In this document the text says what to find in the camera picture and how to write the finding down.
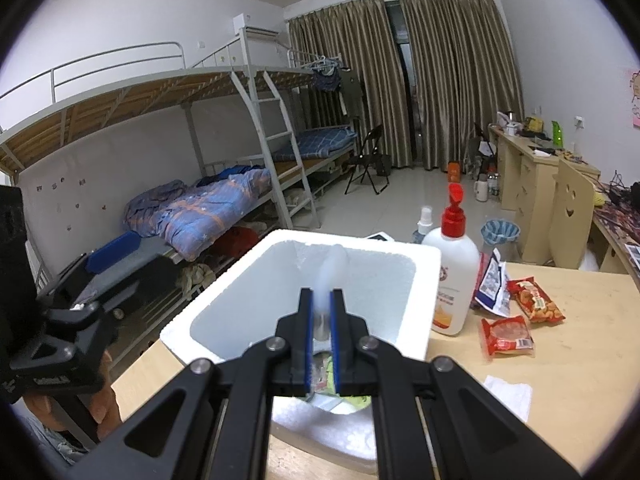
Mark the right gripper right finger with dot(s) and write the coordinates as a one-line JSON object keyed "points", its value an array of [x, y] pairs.
{"points": [[433, 420]]}

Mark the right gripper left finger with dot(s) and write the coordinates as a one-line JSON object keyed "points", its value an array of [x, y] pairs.
{"points": [[211, 421]]}

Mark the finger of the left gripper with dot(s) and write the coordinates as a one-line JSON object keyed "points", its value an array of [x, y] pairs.
{"points": [[106, 256]]}

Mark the white cloth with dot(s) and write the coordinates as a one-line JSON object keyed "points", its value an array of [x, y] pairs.
{"points": [[517, 398]]}

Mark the person's left hand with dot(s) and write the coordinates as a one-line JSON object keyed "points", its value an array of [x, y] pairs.
{"points": [[102, 406]]}

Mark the blue plaid quilt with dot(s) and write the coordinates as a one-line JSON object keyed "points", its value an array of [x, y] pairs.
{"points": [[191, 218]]}

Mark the red snack packet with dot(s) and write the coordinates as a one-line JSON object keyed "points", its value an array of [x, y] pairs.
{"points": [[506, 337]]}

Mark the white lotion pump bottle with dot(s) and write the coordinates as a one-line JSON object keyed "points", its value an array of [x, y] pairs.
{"points": [[459, 265]]}

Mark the blue white snack packet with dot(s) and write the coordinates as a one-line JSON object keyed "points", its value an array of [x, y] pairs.
{"points": [[490, 291]]}

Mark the orange snack packet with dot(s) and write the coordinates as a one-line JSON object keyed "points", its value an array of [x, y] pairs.
{"points": [[536, 304]]}

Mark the white clear plastic bag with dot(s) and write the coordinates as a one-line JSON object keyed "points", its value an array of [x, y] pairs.
{"points": [[331, 274]]}

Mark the small clear spray bottle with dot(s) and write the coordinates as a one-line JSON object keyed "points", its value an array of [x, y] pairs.
{"points": [[424, 225]]}

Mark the blue waste basket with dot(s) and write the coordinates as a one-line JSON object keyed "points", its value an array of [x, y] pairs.
{"points": [[497, 232]]}

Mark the white metal bunk bed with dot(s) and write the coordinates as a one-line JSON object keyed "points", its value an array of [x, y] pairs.
{"points": [[82, 138]]}

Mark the white mug on floor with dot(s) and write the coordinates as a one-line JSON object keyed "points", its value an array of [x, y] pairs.
{"points": [[481, 190]]}

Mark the wooden smiley chair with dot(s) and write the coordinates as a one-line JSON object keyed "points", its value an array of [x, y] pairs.
{"points": [[571, 219]]}

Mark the orange box on floor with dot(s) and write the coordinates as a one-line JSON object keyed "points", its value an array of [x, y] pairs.
{"points": [[454, 172]]}

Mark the black folding chair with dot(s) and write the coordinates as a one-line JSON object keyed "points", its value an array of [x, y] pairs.
{"points": [[370, 157]]}

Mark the light wooden desk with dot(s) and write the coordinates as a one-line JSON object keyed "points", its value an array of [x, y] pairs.
{"points": [[526, 178]]}

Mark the white air conditioner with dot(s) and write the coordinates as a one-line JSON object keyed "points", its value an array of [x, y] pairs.
{"points": [[243, 24]]}

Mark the patterned table cloth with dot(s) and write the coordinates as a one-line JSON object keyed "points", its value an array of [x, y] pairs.
{"points": [[615, 231]]}

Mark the green bottle on desk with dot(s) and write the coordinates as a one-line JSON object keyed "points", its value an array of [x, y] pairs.
{"points": [[557, 135]]}

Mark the left brown curtain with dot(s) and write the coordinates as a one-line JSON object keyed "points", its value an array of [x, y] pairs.
{"points": [[369, 86]]}

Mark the brown curtain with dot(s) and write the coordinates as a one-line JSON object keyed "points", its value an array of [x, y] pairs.
{"points": [[465, 70], [369, 86]]}

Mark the right brown curtain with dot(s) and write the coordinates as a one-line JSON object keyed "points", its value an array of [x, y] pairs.
{"points": [[465, 70]]}

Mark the cartoon girl wall picture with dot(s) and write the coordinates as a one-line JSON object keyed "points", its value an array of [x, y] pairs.
{"points": [[632, 77]]}

